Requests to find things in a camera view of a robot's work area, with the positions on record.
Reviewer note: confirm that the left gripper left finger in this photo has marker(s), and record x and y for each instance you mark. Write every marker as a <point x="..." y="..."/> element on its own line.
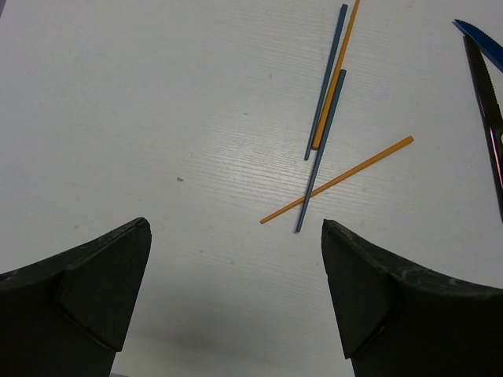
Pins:
<point x="68" y="315"/>

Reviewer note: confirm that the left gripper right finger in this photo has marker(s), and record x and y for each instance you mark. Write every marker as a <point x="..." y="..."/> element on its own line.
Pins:
<point x="398" y="318"/>

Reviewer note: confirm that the blue knife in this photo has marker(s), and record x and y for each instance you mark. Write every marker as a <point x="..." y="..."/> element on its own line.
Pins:
<point x="492" y="49"/>

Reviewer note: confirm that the black knife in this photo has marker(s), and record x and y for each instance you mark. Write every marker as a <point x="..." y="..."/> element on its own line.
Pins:
<point x="489" y="110"/>

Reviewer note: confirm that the orange chopstick diagonal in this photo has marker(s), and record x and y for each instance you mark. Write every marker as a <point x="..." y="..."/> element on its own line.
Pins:
<point x="349" y="173"/>

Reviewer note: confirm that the orange chopstick upright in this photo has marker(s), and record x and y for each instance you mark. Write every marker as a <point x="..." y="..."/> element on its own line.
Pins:
<point x="330" y="92"/>

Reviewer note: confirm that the dark blue chopstick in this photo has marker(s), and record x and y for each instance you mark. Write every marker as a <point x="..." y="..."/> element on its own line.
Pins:
<point x="321" y="149"/>

